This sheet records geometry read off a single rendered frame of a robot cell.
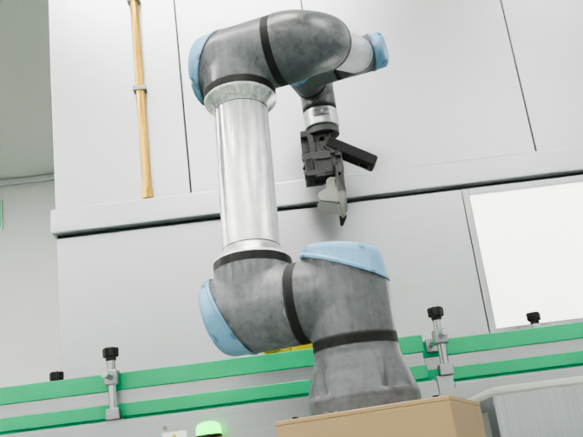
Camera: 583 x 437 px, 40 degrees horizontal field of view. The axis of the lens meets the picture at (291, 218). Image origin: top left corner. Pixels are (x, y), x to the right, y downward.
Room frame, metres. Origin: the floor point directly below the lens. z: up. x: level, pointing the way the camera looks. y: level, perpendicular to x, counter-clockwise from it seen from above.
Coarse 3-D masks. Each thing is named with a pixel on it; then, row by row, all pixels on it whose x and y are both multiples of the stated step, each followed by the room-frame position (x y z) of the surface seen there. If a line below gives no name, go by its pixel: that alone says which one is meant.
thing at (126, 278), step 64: (64, 0) 1.74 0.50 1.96; (192, 0) 1.74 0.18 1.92; (256, 0) 1.75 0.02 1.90; (320, 0) 1.75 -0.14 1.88; (384, 0) 1.75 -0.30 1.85; (448, 0) 1.76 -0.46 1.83; (512, 0) 1.76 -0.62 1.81; (576, 0) 1.76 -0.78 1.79; (64, 64) 1.74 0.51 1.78; (128, 64) 1.74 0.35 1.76; (448, 64) 1.76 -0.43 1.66; (512, 64) 1.76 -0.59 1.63; (576, 64) 1.76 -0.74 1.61; (64, 128) 1.74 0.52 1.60; (128, 128) 1.74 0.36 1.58; (192, 128) 1.74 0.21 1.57; (384, 128) 1.75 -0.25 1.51; (448, 128) 1.76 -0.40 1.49; (512, 128) 1.76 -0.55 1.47; (576, 128) 1.76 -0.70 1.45; (64, 192) 1.74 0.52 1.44; (128, 192) 1.74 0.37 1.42; (192, 192) 1.72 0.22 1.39; (384, 192) 1.73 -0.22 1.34; (64, 256) 1.74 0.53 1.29; (128, 256) 1.74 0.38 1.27; (192, 256) 1.74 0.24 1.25; (64, 320) 1.74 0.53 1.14; (128, 320) 1.74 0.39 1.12; (192, 320) 1.74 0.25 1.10
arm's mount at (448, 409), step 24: (360, 408) 0.97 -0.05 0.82; (384, 408) 0.96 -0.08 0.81; (408, 408) 0.95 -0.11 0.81; (432, 408) 0.94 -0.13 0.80; (456, 408) 0.96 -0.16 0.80; (480, 408) 1.14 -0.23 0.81; (288, 432) 1.00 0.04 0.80; (312, 432) 0.99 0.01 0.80; (336, 432) 0.98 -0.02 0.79; (360, 432) 0.97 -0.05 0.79; (384, 432) 0.96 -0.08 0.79; (408, 432) 0.95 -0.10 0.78; (432, 432) 0.94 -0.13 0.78; (456, 432) 0.94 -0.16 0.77; (480, 432) 1.10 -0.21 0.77
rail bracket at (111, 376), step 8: (104, 352) 1.43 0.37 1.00; (112, 352) 1.43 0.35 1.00; (112, 360) 1.43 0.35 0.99; (112, 368) 1.43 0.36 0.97; (104, 376) 1.38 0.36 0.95; (112, 376) 1.42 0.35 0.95; (104, 384) 1.43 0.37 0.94; (112, 384) 1.43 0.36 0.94; (120, 384) 1.45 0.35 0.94; (112, 392) 1.43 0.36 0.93; (112, 400) 1.43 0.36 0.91; (112, 408) 1.43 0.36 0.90; (120, 408) 1.43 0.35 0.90; (112, 416) 1.43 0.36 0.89; (120, 416) 1.43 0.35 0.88
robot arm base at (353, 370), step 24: (336, 336) 1.02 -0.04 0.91; (360, 336) 1.02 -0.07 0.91; (384, 336) 1.03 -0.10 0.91; (336, 360) 1.02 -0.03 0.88; (360, 360) 1.01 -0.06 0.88; (384, 360) 1.03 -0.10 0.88; (312, 384) 1.05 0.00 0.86; (336, 384) 1.01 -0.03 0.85; (360, 384) 1.00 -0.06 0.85; (384, 384) 1.01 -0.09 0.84; (408, 384) 1.03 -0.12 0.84; (312, 408) 1.04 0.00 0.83; (336, 408) 1.01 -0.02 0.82
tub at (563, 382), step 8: (576, 376) 1.27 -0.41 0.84; (520, 384) 1.27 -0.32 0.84; (528, 384) 1.27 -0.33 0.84; (536, 384) 1.27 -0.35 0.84; (544, 384) 1.27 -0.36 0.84; (552, 384) 1.27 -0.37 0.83; (560, 384) 1.27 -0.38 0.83; (568, 384) 1.28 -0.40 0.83; (576, 384) 1.28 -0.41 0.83; (488, 392) 1.29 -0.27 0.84; (496, 392) 1.27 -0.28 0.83; (504, 392) 1.28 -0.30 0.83; (512, 392) 1.28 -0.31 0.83; (520, 392) 1.28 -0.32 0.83; (472, 400) 1.41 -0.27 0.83; (480, 400) 1.39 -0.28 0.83
